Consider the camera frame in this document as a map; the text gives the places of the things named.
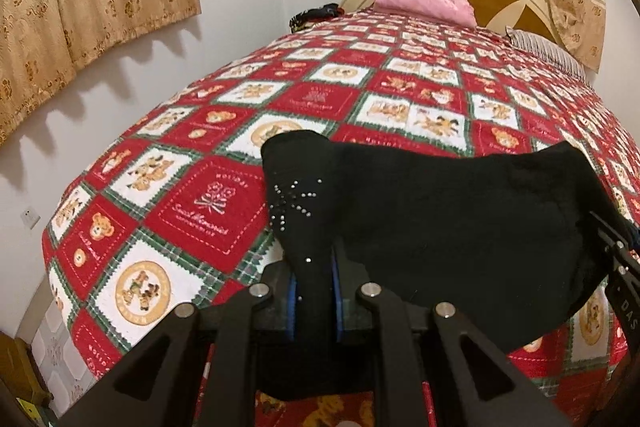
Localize pink folded pillow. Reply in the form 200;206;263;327
375;0;478;28

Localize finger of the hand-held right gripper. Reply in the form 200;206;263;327
585;209;640;293

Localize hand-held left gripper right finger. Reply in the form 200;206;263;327
330;257;573;427

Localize black pants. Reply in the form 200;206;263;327
252;132;638;400

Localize red patchwork printed blanket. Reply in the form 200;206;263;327
42;7;640;427

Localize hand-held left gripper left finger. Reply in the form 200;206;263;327
60;262;301;427

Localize brown wooden cabinet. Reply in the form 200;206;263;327
0;332;53;413

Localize striped pillow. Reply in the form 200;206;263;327
505;27;588;80

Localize dark patterned cloth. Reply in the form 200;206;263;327
289;4;345;34

